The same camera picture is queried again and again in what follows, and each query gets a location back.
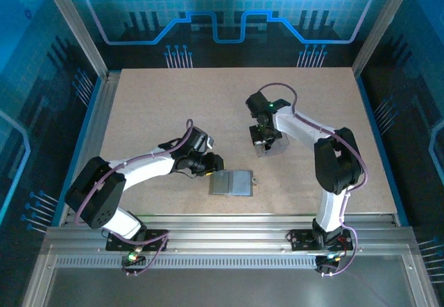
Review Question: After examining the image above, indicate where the clear plastic card box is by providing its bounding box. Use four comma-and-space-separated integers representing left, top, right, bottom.
255, 132, 291, 158

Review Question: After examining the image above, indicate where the grey card holder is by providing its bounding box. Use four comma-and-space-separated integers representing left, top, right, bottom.
208, 168, 259, 198

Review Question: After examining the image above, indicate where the blue table edge strip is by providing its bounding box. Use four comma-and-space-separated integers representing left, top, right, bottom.
357, 74, 410, 227

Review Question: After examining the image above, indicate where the small LED circuit board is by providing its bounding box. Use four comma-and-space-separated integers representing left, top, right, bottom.
315, 253, 343, 275
121, 247, 146, 267

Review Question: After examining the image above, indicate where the grey metal panel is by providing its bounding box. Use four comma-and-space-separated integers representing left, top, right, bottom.
20, 244, 440, 307

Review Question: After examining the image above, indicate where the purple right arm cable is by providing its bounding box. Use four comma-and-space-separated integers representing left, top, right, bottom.
258, 82, 367, 279

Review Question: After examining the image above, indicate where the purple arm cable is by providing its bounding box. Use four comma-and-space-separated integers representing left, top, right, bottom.
258, 82, 367, 279
74, 119, 194, 277

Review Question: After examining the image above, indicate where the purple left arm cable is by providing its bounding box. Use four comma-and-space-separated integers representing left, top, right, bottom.
74, 119, 194, 277

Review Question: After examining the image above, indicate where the wide aluminium frame beam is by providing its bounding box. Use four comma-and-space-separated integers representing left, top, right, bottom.
44, 213, 417, 252

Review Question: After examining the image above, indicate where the slotted grey cable duct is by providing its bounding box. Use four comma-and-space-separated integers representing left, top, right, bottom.
55, 256, 318, 270

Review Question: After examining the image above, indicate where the narrow aluminium table rail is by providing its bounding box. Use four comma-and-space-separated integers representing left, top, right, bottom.
57, 72, 122, 227

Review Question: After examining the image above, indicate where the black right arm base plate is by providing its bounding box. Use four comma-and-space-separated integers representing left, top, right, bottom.
289, 229, 355, 252

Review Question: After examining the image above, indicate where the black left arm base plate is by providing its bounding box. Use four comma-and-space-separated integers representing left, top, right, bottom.
105, 229, 170, 252

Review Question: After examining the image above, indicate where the aluminium frame post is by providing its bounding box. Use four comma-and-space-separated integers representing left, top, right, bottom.
352, 0, 419, 78
37, 0, 110, 79

